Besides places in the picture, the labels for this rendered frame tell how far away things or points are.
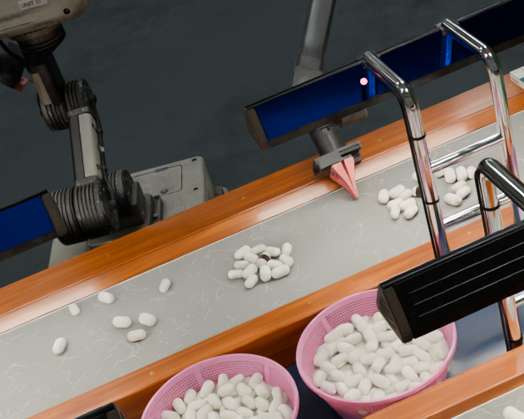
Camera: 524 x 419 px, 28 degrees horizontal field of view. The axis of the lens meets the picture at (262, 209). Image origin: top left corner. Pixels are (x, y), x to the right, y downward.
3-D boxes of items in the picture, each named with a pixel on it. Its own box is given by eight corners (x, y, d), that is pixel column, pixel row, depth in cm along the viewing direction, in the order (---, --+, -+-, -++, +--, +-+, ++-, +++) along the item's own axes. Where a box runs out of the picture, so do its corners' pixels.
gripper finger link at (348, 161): (368, 187, 205) (348, 147, 208) (336, 202, 204) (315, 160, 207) (366, 199, 211) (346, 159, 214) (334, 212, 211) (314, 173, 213)
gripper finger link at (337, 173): (380, 183, 205) (359, 142, 208) (347, 197, 204) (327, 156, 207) (377, 194, 212) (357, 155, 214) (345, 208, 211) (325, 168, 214)
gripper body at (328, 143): (363, 147, 208) (347, 116, 210) (317, 167, 207) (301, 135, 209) (361, 159, 214) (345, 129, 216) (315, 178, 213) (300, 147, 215)
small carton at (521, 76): (511, 80, 226) (509, 71, 225) (525, 74, 226) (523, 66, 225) (525, 90, 221) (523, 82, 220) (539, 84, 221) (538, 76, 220)
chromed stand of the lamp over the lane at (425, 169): (400, 254, 202) (350, 53, 178) (491, 214, 205) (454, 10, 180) (445, 308, 186) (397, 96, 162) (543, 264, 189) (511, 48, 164)
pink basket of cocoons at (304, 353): (278, 396, 180) (264, 357, 175) (384, 308, 191) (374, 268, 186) (387, 470, 161) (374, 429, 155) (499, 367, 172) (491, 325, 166)
